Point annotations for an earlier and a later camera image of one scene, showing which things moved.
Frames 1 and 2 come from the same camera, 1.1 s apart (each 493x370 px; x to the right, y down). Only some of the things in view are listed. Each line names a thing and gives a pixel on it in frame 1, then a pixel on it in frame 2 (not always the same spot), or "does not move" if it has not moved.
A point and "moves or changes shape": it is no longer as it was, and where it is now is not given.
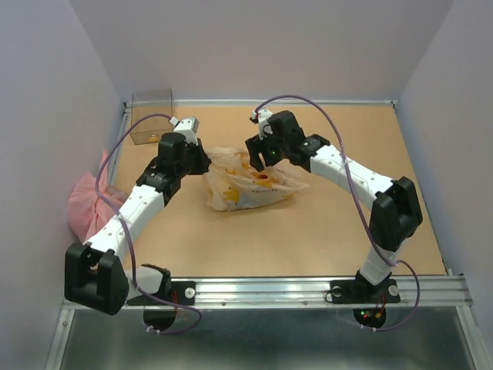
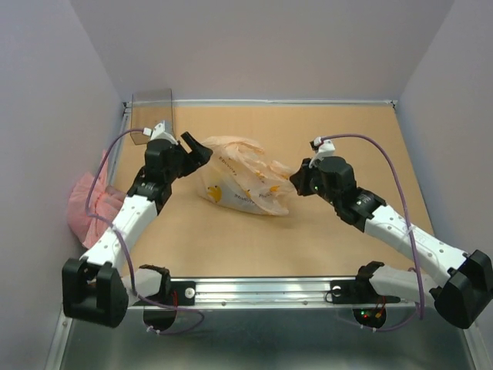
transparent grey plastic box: [150, 129] does not move
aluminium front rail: [310, 293] does not move
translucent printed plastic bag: [232, 183] moves or changes shape
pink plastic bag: [86, 212] does not move
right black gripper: [254, 148] -> [300, 177]
